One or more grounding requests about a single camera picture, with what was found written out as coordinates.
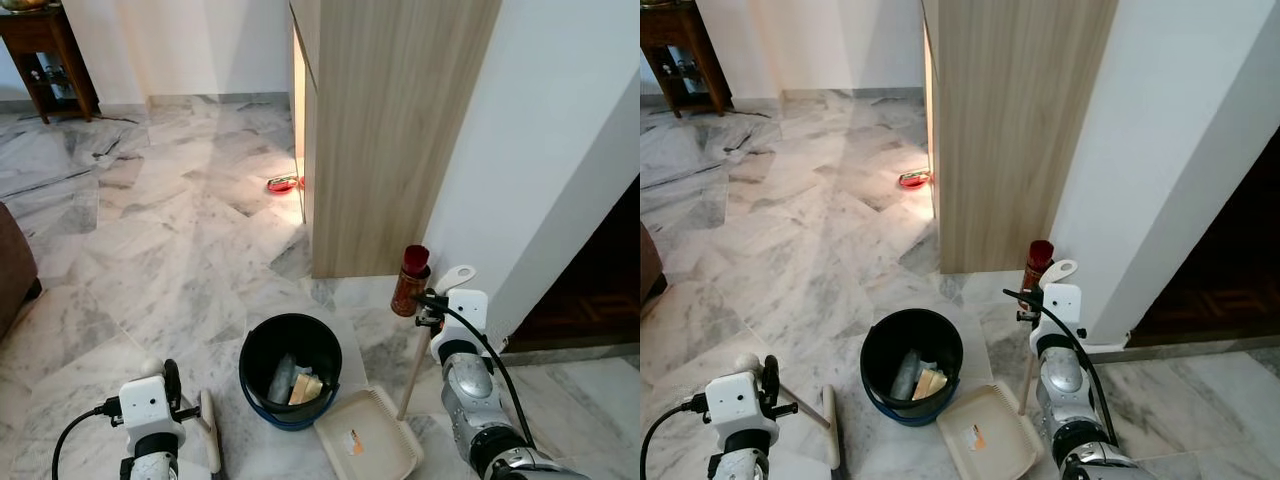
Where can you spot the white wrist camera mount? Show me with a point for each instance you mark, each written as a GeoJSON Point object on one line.
{"type": "Point", "coordinates": [1063, 305]}
{"type": "Point", "coordinates": [148, 405]}
{"type": "Point", "coordinates": [468, 310]}
{"type": "Point", "coordinates": [738, 405]}

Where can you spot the dark wooden staircase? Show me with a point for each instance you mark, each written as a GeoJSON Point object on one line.
{"type": "Point", "coordinates": [590, 290]}

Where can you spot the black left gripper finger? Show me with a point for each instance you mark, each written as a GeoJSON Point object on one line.
{"type": "Point", "coordinates": [172, 375]}
{"type": "Point", "coordinates": [772, 372]}

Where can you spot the brown sofa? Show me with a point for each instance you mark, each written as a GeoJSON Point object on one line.
{"type": "Point", "coordinates": [12, 270]}
{"type": "Point", "coordinates": [648, 265]}

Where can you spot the small red dish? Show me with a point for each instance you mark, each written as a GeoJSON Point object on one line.
{"type": "Point", "coordinates": [283, 185]}
{"type": "Point", "coordinates": [913, 181]}

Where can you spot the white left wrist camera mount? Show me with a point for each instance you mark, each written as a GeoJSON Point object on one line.
{"type": "Point", "coordinates": [148, 405]}
{"type": "Point", "coordinates": [738, 405]}

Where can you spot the brown cardboard piece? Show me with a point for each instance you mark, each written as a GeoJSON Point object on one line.
{"type": "Point", "coordinates": [307, 388]}
{"type": "Point", "coordinates": [930, 383]}

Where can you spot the red cylindrical can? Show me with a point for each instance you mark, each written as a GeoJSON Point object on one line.
{"type": "Point", "coordinates": [410, 290]}
{"type": "Point", "coordinates": [1035, 262]}

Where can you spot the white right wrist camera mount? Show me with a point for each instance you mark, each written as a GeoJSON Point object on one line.
{"type": "Point", "coordinates": [1063, 305]}
{"type": "Point", "coordinates": [468, 310]}

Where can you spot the light wooden cabinet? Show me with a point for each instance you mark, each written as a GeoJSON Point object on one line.
{"type": "Point", "coordinates": [1020, 120]}
{"type": "Point", "coordinates": [400, 120]}

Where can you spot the dark wooden side table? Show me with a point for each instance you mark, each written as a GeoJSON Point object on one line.
{"type": "Point", "coordinates": [675, 22]}
{"type": "Point", "coordinates": [30, 25]}

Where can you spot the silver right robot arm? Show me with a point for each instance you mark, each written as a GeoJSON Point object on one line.
{"type": "Point", "coordinates": [470, 385]}
{"type": "Point", "coordinates": [1065, 380]}

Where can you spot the black plastic bucket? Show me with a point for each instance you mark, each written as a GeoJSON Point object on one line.
{"type": "Point", "coordinates": [258, 360]}
{"type": "Point", "coordinates": [880, 355]}

